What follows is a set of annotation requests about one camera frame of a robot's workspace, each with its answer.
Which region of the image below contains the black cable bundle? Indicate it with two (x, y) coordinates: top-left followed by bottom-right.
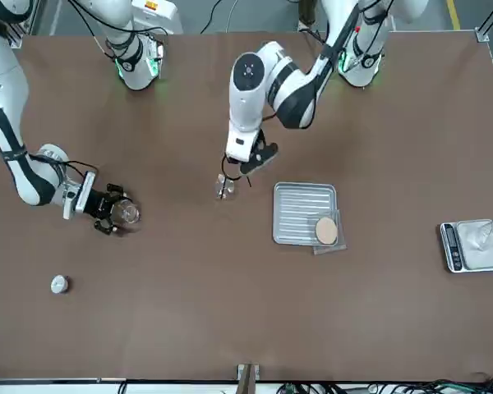
(270, 371), (493, 394)

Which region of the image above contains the white lamp cap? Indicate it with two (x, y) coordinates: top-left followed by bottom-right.
(50, 274), (71, 295)

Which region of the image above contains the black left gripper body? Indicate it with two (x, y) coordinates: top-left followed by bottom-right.
(251, 129), (274, 159)

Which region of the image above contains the glass alcohol lamp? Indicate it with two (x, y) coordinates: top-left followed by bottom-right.
(214, 172), (236, 202)

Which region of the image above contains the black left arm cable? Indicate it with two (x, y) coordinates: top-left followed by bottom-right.
(298, 0), (395, 124)

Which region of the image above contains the small glass beaker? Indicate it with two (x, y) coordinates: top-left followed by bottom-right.
(113, 198), (143, 233)

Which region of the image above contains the silver digital scale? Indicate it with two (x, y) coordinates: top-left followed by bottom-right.
(440, 219), (493, 274)

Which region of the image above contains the person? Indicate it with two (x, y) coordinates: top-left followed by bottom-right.
(297, 0), (318, 28)

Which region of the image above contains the ribbed metal tray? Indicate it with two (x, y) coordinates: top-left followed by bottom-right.
(273, 181), (338, 246)

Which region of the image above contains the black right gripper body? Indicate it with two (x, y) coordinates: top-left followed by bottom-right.
(85, 189), (117, 222)

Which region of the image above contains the aluminium frame post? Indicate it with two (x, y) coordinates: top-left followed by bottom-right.
(237, 362), (261, 394)
(6, 0), (40, 49)
(474, 0), (493, 44)

